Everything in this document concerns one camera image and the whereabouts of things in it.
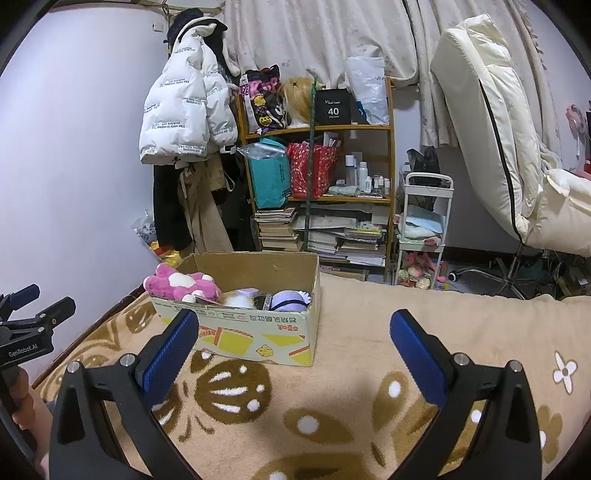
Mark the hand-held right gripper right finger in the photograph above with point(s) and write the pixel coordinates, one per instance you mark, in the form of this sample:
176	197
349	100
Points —
415	355

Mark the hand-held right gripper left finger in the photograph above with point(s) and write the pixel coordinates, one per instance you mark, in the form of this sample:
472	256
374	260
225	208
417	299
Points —
171	355

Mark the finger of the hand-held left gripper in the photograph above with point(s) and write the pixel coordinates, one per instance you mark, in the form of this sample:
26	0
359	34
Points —
57	311
23	295

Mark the pink plush toy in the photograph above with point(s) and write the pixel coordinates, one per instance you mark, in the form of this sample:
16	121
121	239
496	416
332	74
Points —
178	284

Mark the printed cardboard box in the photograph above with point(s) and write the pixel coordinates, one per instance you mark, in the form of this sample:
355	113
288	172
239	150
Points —
258	332

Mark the white soft packet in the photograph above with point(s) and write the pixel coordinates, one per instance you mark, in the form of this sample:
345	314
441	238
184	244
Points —
238	300

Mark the person's left hand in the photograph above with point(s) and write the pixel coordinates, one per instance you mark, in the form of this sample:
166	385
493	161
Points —
21	397

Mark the beige floral blanket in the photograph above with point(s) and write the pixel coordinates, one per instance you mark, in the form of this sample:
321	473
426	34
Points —
360	323

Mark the small plush toys pile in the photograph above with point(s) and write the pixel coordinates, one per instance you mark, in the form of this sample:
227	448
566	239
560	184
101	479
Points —
418	274

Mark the clear plastic bag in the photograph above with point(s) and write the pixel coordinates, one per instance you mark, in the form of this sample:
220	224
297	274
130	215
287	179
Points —
150	230

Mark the purple round plush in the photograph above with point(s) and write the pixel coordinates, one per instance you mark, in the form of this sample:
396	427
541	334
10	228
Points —
288	300

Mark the folded towels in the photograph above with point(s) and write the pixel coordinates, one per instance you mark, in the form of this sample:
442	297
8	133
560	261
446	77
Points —
420	224

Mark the pile of books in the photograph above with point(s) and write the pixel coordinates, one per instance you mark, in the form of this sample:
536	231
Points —
346	242

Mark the beige hanging trousers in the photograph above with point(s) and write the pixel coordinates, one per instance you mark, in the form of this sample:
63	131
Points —
205	217

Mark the black hanging garment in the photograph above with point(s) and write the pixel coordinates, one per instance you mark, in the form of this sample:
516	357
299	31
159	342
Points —
171	207

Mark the stack of brown books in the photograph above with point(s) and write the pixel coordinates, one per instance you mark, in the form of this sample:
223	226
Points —
277	230

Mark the white trolley cart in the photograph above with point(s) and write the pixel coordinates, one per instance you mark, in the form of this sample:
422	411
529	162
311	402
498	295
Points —
427	184

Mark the group of white bottles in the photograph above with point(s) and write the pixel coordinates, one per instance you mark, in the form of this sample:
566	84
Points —
364	173

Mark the black bag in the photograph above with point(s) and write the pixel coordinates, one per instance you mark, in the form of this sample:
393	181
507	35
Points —
425	161

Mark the green pole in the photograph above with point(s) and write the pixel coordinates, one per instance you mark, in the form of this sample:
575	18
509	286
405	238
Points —
310	184

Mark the teal bag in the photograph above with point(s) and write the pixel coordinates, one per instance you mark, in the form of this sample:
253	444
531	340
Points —
270	177

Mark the wooden shelf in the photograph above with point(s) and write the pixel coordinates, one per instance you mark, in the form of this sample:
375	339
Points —
390	152

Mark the red gift bag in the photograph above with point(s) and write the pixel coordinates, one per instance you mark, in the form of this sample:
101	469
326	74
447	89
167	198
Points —
311	168

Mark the cream office chair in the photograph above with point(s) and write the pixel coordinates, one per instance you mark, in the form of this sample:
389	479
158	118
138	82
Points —
485	120

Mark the white puffer jacket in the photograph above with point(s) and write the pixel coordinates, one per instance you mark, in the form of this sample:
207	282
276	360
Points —
184	101

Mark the black printed box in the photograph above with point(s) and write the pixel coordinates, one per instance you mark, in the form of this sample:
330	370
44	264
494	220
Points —
334	108

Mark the black pink printed tote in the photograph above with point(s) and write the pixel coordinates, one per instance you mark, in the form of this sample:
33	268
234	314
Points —
261	101

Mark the white plastic bag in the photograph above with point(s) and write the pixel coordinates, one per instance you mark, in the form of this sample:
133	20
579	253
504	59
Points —
369	87

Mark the blond wig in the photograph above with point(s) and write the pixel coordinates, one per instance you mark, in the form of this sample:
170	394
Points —
295	101

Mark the pink headphones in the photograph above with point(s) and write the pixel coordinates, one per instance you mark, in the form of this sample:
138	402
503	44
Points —
576	120

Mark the black hat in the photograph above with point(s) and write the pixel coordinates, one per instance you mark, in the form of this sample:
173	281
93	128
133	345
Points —
194	21

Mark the floral curtain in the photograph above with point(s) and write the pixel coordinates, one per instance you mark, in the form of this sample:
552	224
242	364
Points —
323	37

